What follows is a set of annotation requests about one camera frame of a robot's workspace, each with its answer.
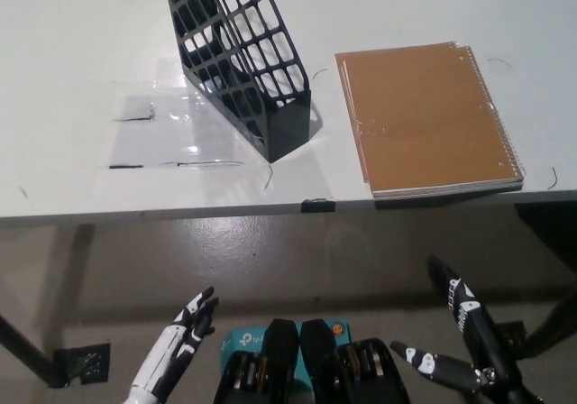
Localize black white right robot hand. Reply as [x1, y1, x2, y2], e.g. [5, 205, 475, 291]
[389, 253, 519, 394]

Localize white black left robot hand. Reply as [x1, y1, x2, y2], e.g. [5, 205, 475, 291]
[130, 285, 221, 399]

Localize brown spiral notebook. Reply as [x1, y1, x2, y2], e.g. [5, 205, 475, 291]
[340, 41, 527, 196]
[334, 51, 525, 203]

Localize black lattice book holder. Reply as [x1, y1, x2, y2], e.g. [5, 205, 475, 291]
[161, 0, 313, 162]

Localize teal router box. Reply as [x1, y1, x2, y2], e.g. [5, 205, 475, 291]
[219, 317, 352, 382]

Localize black robot body blocks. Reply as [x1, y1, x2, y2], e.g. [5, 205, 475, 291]
[211, 317, 411, 404]

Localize black slanted table leg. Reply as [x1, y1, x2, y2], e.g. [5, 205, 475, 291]
[0, 313, 60, 385]

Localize black tape strip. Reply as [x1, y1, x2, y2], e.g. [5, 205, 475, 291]
[300, 197, 337, 214]

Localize clear plastic sheet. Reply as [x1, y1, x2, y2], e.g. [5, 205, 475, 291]
[96, 51, 271, 170]

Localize grey tape patch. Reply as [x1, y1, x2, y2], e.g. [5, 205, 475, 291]
[110, 93, 157, 122]

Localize black table frame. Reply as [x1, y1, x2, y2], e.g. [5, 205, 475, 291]
[516, 203, 577, 360]

